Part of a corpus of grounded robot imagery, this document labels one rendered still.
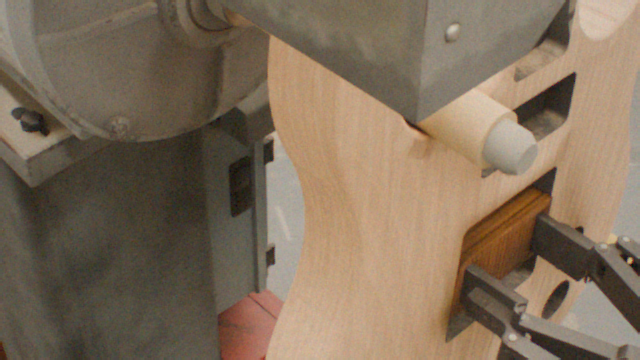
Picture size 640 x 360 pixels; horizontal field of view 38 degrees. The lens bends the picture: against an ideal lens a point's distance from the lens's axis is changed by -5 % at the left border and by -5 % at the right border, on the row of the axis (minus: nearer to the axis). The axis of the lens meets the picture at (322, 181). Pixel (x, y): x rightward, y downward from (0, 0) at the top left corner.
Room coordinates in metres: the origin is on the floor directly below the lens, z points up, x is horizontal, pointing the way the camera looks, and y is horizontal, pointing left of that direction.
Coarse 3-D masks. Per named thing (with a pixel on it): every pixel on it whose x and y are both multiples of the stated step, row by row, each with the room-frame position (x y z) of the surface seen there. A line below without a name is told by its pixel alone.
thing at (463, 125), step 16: (240, 16) 0.47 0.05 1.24; (464, 96) 0.37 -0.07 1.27; (480, 96) 0.37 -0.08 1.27; (448, 112) 0.37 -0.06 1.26; (464, 112) 0.36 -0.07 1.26; (480, 112) 0.36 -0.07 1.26; (496, 112) 0.36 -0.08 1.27; (512, 112) 0.37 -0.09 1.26; (432, 128) 0.37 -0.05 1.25; (448, 128) 0.36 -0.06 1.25; (464, 128) 0.36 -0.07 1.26; (480, 128) 0.35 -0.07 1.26; (448, 144) 0.36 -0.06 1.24; (464, 144) 0.35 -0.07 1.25; (480, 144) 0.35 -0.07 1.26; (480, 160) 0.35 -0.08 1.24
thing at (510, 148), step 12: (504, 120) 0.36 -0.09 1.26; (492, 132) 0.35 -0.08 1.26; (504, 132) 0.35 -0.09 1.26; (516, 132) 0.35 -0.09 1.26; (528, 132) 0.35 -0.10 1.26; (492, 144) 0.35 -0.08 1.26; (504, 144) 0.35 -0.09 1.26; (516, 144) 0.35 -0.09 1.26; (528, 144) 0.35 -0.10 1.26; (492, 156) 0.35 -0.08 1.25; (504, 156) 0.34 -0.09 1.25; (516, 156) 0.34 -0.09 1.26; (528, 156) 0.34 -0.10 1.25; (504, 168) 0.34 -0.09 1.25; (516, 168) 0.34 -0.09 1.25; (528, 168) 0.35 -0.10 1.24
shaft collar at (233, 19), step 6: (210, 0) 0.48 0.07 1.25; (210, 6) 0.48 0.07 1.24; (216, 6) 0.48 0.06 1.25; (222, 6) 0.47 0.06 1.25; (216, 12) 0.48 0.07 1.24; (222, 12) 0.47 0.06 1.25; (228, 12) 0.47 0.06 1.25; (222, 18) 0.48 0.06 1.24; (228, 18) 0.47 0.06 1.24; (234, 18) 0.48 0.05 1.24; (240, 18) 0.48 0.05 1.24; (234, 24) 0.48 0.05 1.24; (240, 24) 0.48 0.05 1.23; (246, 24) 0.48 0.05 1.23
